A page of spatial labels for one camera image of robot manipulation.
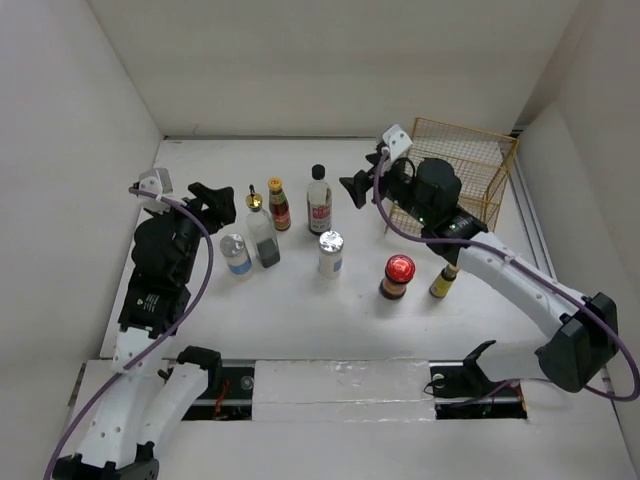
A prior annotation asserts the black metal rail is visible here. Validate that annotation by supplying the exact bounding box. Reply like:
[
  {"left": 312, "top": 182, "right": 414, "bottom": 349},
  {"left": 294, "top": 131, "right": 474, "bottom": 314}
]
[{"left": 185, "top": 361, "right": 527, "bottom": 421}]

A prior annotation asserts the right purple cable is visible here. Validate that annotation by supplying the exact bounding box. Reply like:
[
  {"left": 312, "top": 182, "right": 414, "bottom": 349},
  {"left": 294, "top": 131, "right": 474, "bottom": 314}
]
[{"left": 372, "top": 149, "right": 640, "bottom": 401}]

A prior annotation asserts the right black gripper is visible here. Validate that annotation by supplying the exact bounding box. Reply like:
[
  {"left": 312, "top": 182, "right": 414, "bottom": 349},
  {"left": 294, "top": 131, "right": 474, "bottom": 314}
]
[{"left": 339, "top": 152, "right": 432, "bottom": 226}]

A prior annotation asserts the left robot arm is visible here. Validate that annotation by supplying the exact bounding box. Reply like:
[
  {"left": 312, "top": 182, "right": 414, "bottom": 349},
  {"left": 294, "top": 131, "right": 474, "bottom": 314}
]
[{"left": 44, "top": 182, "right": 236, "bottom": 479}]

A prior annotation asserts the yellow wire basket rack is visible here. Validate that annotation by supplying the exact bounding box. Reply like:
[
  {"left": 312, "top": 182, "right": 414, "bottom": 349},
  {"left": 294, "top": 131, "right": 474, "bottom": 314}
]
[{"left": 408, "top": 117, "right": 519, "bottom": 231}]

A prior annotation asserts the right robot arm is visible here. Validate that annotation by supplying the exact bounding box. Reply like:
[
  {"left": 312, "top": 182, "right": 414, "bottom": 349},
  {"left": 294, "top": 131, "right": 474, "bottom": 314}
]
[{"left": 339, "top": 144, "right": 622, "bottom": 393}]

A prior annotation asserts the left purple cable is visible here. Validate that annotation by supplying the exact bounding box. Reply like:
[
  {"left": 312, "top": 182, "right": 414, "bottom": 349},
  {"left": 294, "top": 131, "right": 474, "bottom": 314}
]
[{"left": 42, "top": 185, "right": 215, "bottom": 480}]

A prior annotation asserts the red-lid sauce jar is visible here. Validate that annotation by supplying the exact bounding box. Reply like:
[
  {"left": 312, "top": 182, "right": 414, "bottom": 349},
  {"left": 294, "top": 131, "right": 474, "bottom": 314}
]
[{"left": 379, "top": 254, "right": 416, "bottom": 300}]

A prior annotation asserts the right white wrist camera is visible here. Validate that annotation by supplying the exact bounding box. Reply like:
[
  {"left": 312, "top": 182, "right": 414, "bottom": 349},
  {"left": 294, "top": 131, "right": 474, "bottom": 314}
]
[{"left": 382, "top": 124, "right": 413, "bottom": 161}]

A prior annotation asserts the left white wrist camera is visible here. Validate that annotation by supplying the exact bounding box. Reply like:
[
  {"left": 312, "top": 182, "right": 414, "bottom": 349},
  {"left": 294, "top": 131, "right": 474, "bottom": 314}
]
[{"left": 138, "top": 168, "right": 173, "bottom": 198}]

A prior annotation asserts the glass oil dispenser bottle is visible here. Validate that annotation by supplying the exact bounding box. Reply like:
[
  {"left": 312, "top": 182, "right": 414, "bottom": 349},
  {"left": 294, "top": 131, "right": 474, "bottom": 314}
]
[{"left": 245, "top": 184, "right": 281, "bottom": 268}]

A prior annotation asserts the blue-label salt shaker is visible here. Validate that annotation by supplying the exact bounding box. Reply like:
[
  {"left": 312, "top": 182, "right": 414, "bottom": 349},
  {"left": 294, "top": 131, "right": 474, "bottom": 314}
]
[{"left": 219, "top": 233, "right": 252, "bottom": 279}]

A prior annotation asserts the yellow-cap brown sauce bottle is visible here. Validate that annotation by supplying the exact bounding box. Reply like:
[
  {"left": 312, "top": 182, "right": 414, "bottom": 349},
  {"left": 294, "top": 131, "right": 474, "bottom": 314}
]
[{"left": 267, "top": 177, "right": 291, "bottom": 231}]

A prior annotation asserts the purple cable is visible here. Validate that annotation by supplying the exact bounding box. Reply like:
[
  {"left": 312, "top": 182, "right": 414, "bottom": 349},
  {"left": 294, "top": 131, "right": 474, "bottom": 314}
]
[
  {"left": 372, "top": 149, "right": 640, "bottom": 401},
  {"left": 42, "top": 185, "right": 215, "bottom": 480}
]

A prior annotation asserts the black-cap vinegar bottle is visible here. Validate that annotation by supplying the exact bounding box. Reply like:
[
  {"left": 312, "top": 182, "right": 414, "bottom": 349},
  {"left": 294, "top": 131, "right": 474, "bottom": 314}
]
[{"left": 307, "top": 164, "right": 332, "bottom": 236}]

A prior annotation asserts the white foam block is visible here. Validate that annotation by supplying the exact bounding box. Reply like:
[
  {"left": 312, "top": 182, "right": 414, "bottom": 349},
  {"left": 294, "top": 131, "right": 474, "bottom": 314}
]
[{"left": 252, "top": 359, "right": 435, "bottom": 423}]

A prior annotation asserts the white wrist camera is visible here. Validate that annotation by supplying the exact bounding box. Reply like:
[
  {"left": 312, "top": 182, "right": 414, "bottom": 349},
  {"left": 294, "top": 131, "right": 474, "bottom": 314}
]
[
  {"left": 382, "top": 124, "right": 413, "bottom": 161},
  {"left": 138, "top": 168, "right": 173, "bottom": 198}
]

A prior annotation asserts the silver-lid white shaker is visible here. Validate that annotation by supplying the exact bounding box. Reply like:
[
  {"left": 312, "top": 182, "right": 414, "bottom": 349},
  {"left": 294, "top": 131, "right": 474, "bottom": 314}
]
[{"left": 318, "top": 230, "right": 344, "bottom": 279}]

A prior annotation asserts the small yellow-label bottle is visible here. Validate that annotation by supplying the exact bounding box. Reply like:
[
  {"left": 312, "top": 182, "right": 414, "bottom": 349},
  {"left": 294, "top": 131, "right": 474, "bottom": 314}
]
[{"left": 429, "top": 264, "right": 459, "bottom": 299}]

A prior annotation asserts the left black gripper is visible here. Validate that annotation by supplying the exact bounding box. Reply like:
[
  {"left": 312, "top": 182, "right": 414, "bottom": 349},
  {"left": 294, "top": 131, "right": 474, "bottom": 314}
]
[{"left": 150, "top": 183, "right": 233, "bottom": 283}]

